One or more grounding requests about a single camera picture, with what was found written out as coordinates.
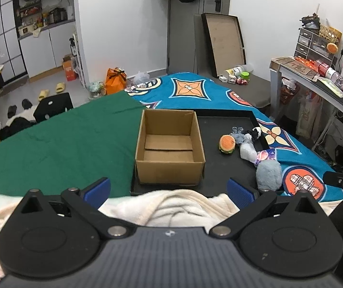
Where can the yellow slipper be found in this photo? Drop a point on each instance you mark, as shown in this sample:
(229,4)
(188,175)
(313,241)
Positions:
(60,87)
(43,94)

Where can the grey desk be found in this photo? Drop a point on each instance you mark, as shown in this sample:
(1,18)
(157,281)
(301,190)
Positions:
(291,68)

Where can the black shallow tray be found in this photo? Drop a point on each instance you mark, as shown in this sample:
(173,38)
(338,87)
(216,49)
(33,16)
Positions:
(219,167)

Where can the tissue pack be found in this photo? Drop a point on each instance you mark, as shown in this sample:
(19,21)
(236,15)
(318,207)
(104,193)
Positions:
(264,155)

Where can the green cup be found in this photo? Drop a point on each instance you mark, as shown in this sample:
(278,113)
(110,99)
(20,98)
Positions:
(245,75)

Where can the green cloth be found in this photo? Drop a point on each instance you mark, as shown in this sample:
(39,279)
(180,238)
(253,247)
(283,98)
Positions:
(74,149)

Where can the white bagged plush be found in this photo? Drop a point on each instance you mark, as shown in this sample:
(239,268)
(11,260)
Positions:
(247,149)

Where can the black white plush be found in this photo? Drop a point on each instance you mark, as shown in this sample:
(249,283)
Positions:
(255,133)

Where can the yellow slipper left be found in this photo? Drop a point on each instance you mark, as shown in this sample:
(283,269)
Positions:
(43,94)

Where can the grey bench mat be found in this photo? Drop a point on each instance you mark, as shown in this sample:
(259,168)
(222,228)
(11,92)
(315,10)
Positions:
(257,92)

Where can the burger plush toy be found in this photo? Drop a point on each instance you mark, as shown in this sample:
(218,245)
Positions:
(227,144)

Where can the fluffy grey plush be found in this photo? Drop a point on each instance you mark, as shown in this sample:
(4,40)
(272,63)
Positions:
(269,175)

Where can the grey elephant plush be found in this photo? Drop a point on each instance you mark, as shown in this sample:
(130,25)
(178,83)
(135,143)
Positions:
(237,134)

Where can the brown cardboard box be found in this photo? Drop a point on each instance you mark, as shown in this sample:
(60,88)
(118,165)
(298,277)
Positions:
(169,149)

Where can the yellow slipper right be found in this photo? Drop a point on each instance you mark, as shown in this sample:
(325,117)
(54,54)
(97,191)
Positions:
(60,87)

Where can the drawer organizer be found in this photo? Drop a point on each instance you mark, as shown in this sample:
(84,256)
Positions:
(311,46)

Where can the orange bag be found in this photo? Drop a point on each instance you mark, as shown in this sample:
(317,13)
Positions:
(116,80)

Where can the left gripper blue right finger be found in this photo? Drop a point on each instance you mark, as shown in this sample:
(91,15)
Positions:
(251,204)

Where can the black stool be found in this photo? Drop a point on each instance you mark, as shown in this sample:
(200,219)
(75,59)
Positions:
(52,106)

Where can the large framed board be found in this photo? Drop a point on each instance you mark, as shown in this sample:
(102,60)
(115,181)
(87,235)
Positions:
(225,45)

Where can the blue patterned blanket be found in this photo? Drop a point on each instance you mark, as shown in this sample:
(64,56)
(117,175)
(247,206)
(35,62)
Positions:
(191,91)

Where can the orange cardboard box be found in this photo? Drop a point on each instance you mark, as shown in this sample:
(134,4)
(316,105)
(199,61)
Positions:
(68,66)

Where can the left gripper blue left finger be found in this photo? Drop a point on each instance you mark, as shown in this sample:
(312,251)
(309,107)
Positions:
(85,215)

